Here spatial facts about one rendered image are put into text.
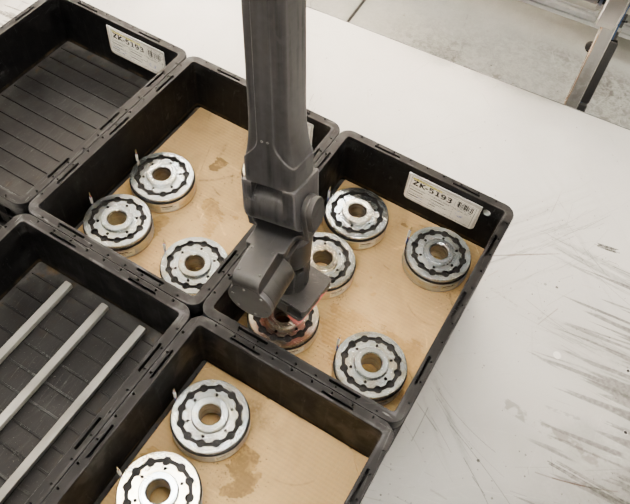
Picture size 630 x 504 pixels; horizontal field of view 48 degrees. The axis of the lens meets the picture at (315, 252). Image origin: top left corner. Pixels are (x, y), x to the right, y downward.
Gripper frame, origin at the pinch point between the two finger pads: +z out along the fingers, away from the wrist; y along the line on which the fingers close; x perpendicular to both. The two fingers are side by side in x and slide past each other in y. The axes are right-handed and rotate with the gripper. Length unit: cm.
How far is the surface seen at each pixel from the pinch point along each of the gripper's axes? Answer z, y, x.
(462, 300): -4.3, 20.2, 13.9
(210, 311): -5.9, -5.9, -8.8
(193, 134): 3.9, -34.5, 20.6
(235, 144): 4.0, -27.3, 23.3
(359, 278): 4.2, 4.7, 13.4
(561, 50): 88, -8, 198
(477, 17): 87, -43, 195
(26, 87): 4, -65, 11
